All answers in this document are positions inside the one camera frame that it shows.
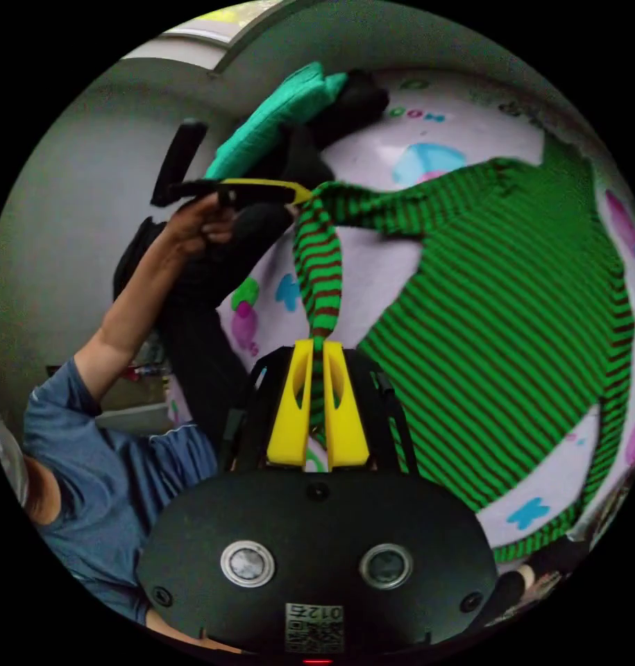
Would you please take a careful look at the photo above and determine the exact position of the person's body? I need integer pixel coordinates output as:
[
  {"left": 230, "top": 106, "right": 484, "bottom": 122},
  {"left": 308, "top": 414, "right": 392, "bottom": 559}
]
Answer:
[{"left": 0, "top": 357, "right": 245, "bottom": 654}]

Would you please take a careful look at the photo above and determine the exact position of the pile of clothes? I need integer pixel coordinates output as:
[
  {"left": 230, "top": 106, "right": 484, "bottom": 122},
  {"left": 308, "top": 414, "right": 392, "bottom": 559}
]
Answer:
[{"left": 112, "top": 61, "right": 392, "bottom": 441}]

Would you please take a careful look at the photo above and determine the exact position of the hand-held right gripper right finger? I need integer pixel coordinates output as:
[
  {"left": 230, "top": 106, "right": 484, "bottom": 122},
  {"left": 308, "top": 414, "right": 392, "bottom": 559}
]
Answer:
[{"left": 323, "top": 341, "right": 371, "bottom": 468}]

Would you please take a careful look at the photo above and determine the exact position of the person's left hand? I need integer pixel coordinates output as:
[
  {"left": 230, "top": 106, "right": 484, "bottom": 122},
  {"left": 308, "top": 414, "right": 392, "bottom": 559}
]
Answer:
[{"left": 163, "top": 193, "right": 236, "bottom": 257}]

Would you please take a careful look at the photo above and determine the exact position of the window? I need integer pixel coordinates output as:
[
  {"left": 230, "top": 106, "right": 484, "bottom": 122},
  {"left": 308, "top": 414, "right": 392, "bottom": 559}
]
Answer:
[{"left": 160, "top": 0, "right": 289, "bottom": 49}]

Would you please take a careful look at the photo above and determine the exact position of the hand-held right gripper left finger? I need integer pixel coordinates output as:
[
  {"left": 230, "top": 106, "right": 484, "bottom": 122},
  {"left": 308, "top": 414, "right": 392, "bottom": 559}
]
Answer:
[{"left": 266, "top": 338, "right": 314, "bottom": 468}]

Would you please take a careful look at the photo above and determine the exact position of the person's left forearm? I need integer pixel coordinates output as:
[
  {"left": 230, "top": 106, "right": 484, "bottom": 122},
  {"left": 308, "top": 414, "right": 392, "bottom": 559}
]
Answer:
[{"left": 73, "top": 228, "right": 193, "bottom": 402}]

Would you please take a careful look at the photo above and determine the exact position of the green striped turtleneck sweater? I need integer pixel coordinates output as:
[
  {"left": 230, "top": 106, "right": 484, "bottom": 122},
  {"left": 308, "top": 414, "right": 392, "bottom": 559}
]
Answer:
[{"left": 293, "top": 155, "right": 635, "bottom": 564}]

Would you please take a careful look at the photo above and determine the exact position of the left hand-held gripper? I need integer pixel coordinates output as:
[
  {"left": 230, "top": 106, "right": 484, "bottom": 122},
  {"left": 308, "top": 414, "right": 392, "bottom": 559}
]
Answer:
[{"left": 167, "top": 178, "right": 314, "bottom": 241}]

